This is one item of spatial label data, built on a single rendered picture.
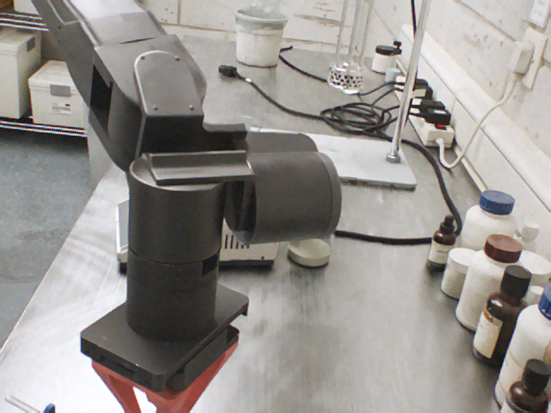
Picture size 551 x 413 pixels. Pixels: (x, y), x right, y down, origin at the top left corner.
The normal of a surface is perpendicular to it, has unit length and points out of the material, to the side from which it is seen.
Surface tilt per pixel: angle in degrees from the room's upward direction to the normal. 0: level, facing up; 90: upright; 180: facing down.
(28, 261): 0
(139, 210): 90
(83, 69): 97
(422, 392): 0
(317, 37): 90
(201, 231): 90
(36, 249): 0
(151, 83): 27
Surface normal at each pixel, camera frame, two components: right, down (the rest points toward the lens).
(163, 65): 0.28, -0.58
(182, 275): 0.31, 0.46
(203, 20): 0.00, 0.44
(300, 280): 0.11, -0.89
